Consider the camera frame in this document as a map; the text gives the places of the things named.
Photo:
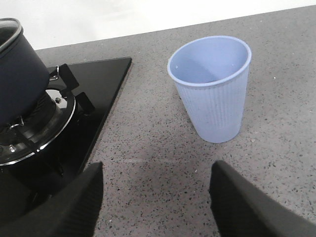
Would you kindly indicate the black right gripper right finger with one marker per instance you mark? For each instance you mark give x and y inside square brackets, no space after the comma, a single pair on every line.
[242,210]

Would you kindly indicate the dark blue cooking pot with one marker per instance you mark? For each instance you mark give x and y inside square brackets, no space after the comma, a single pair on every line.
[23,76]

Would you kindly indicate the black round gas burner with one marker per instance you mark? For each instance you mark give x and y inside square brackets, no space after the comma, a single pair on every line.
[31,133]

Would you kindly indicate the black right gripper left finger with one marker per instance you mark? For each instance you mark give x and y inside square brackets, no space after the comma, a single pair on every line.
[73,212]

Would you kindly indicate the black glass gas stove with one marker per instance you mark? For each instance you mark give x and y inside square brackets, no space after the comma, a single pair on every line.
[31,182]

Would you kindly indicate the light blue ribbed cup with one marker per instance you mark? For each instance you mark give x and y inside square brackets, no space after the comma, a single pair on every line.
[211,75]

